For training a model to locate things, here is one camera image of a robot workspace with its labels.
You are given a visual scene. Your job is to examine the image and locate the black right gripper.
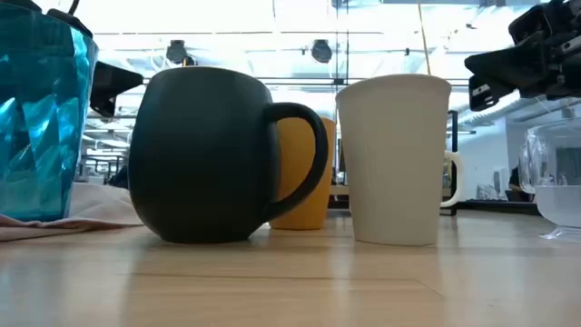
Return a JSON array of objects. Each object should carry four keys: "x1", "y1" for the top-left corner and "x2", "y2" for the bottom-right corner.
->
[{"x1": 463, "y1": 0, "x2": 581, "y2": 113}]

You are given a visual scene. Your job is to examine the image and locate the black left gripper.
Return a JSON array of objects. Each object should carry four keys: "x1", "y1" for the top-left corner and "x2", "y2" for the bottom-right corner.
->
[{"x1": 0, "y1": 0, "x2": 144, "y2": 118}]

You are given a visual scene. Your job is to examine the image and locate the teal faceted plastic tumbler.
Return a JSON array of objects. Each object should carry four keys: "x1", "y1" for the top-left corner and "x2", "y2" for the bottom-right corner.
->
[{"x1": 0, "y1": 3, "x2": 100, "y2": 223}]

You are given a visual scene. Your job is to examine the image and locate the white mug with handle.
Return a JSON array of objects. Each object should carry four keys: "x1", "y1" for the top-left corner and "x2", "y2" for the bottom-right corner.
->
[{"x1": 438, "y1": 149, "x2": 465, "y2": 210}]

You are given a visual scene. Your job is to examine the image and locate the black mug yellow inside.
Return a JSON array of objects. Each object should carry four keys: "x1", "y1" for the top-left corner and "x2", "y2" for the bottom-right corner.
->
[{"x1": 128, "y1": 65, "x2": 330, "y2": 244}]

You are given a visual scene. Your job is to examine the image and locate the beige handleless cup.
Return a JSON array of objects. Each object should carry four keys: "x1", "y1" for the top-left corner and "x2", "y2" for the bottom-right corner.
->
[{"x1": 335, "y1": 74, "x2": 453, "y2": 247}]

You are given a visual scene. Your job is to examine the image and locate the clear glass cup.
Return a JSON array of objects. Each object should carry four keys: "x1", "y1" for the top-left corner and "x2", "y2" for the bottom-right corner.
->
[{"x1": 518, "y1": 118, "x2": 581, "y2": 243}]

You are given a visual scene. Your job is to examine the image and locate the small orange cup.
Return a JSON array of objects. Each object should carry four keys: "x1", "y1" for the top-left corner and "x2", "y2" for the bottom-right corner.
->
[{"x1": 269, "y1": 116, "x2": 338, "y2": 231}]

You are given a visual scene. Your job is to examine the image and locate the navy blue cloth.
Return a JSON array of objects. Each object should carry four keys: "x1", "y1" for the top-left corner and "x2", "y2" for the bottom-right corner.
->
[{"x1": 108, "y1": 163, "x2": 131, "y2": 190}]

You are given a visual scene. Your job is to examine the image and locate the person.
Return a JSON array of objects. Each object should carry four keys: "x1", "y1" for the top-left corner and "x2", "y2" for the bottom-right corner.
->
[{"x1": 507, "y1": 165, "x2": 535, "y2": 203}]

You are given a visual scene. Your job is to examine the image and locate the pink cloth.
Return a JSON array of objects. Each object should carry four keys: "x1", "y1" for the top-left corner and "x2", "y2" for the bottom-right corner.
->
[{"x1": 0, "y1": 182, "x2": 144, "y2": 243}]

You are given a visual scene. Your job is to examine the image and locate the black ceiling cord reel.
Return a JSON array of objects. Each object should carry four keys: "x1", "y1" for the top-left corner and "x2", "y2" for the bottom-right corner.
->
[
  {"x1": 310, "y1": 39, "x2": 334, "y2": 64},
  {"x1": 165, "y1": 39, "x2": 197, "y2": 67}
]

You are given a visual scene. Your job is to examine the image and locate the yellow cable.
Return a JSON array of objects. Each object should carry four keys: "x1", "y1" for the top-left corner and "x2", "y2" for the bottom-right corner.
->
[{"x1": 417, "y1": 0, "x2": 432, "y2": 76}]

